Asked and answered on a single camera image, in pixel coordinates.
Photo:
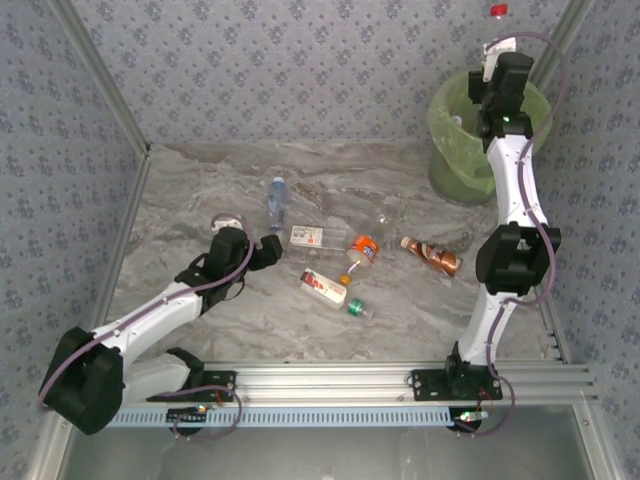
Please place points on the blue tinted plastic bottle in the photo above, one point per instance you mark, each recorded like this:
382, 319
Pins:
277, 202

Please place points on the red and white carton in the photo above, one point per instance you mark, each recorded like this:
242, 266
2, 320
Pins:
322, 289

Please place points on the orange label plastic bottle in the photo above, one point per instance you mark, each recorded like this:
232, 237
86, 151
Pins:
364, 247

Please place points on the brown label plastic bottle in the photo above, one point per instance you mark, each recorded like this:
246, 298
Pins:
435, 256

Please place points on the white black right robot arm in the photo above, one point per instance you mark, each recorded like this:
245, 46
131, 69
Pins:
500, 265

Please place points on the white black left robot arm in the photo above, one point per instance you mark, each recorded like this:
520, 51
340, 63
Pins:
80, 390

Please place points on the green-lined trash bin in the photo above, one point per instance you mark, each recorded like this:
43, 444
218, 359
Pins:
445, 125

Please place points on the grey metal mesh bin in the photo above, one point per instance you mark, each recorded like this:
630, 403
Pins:
457, 192

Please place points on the small black controller board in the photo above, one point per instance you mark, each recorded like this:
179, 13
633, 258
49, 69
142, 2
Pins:
467, 416
187, 415

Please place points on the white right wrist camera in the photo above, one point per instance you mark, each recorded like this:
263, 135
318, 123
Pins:
492, 57

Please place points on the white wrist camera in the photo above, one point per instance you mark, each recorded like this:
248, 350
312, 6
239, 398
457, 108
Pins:
227, 223
492, 57

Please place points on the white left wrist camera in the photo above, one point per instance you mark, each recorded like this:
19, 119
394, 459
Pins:
227, 223

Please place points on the aluminium frame post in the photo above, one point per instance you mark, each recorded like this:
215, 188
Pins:
101, 75
575, 20

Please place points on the aluminium side rail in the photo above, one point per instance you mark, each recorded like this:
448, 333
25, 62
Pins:
557, 335
123, 225

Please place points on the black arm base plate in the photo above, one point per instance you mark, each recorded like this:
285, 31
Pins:
425, 385
220, 377

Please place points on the aluminium frame rail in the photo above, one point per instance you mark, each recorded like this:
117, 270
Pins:
325, 380

